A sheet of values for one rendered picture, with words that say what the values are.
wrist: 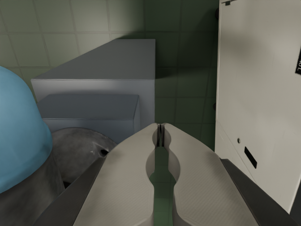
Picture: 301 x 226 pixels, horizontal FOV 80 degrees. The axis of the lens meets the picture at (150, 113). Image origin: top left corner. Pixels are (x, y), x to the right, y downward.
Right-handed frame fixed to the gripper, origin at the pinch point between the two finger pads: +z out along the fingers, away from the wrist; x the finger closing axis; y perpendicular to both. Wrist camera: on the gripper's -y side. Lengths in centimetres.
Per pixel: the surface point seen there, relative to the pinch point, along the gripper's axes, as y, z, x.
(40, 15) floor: -9, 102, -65
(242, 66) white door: 10, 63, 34
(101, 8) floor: -12, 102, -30
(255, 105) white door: 21, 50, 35
